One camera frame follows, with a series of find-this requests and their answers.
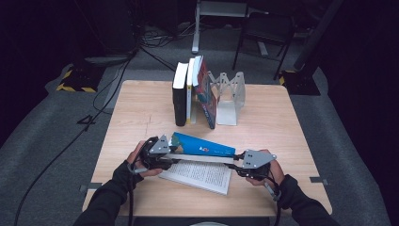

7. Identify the person's left hand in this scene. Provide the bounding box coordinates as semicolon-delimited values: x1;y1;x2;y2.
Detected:
125;140;164;179

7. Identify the black yellow striped stand base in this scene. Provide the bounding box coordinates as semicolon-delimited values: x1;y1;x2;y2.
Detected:
56;64;106;93

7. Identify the black equipment cabinet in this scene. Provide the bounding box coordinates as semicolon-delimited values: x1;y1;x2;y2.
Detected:
73;0;139;59

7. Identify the grey flat base plate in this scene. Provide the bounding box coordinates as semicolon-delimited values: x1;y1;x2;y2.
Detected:
84;53;135;68

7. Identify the red and blue illustrated book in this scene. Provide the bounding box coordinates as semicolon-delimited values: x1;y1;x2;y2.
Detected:
191;55;219;130

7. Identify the white rounded object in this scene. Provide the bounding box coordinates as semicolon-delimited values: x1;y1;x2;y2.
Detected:
189;221;231;226

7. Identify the left hand-held gripper cable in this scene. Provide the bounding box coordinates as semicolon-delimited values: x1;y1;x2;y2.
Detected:
126;137;152;226

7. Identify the bundle of floor cables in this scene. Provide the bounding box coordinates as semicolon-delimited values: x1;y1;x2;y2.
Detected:
137;24;197;49

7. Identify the long black floor cable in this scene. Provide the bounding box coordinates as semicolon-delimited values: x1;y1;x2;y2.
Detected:
12;46;139;226

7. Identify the right hand-held gripper cable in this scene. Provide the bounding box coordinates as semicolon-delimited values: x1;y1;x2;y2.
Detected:
263;175;284;226

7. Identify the clear expandable book rack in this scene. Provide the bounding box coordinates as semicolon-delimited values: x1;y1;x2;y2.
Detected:
189;71;247;126

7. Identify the white desk frame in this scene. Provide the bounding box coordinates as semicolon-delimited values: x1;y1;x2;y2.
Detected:
191;0;269;57

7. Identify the black chair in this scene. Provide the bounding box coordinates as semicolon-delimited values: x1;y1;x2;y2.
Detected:
231;11;295;81

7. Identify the hand-held gripper cable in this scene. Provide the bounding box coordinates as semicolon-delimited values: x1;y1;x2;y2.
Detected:
126;137;152;226
263;175;284;226

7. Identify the thick blue book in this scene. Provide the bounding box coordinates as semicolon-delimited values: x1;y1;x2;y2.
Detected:
158;131;237;196

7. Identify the grey slanted metal post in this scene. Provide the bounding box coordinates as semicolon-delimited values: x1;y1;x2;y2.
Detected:
293;0;344;72

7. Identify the grey table bracket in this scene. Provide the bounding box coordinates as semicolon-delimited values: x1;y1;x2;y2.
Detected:
79;182;104;192
310;176;329;186

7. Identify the person's right hand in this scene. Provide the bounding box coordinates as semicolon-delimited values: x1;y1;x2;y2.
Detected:
246;149;286;187

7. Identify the black hardcover book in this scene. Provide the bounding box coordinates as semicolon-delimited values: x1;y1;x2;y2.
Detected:
171;61;190;127

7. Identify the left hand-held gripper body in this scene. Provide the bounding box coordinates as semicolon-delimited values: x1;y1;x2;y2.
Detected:
138;134;172;170

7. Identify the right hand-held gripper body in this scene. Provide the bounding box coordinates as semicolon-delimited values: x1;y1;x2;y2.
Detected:
241;149;278;182

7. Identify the yellow book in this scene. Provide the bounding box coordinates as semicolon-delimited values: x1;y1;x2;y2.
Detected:
185;56;198;125

